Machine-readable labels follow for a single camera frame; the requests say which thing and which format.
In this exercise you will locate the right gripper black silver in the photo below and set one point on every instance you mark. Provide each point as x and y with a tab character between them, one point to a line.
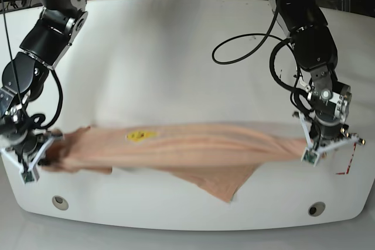
21	140

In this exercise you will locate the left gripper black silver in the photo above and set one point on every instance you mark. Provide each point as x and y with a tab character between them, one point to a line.
325	128

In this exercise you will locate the peach orange T-shirt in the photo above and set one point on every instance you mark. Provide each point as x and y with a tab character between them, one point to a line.
218	158

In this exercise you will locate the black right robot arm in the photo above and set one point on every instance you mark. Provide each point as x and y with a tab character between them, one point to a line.
24	76

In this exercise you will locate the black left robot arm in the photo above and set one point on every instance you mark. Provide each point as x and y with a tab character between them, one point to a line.
315	52

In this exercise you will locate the red tape rectangle marking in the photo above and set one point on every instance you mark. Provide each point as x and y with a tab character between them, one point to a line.
350	162

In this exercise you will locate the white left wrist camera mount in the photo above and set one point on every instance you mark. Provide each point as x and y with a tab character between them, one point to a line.
313	155

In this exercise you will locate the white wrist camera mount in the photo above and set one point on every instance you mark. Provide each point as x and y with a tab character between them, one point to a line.
313	155
28	170

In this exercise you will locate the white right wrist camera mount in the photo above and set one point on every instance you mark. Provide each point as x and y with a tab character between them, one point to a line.
28	170

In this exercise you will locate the left table cable grommet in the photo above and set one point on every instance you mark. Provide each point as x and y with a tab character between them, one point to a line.
60	203

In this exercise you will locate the table cable grommet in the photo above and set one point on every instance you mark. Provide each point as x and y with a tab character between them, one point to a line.
316	209
60	203

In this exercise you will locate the right table cable grommet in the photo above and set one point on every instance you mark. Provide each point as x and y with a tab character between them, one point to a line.
316	209

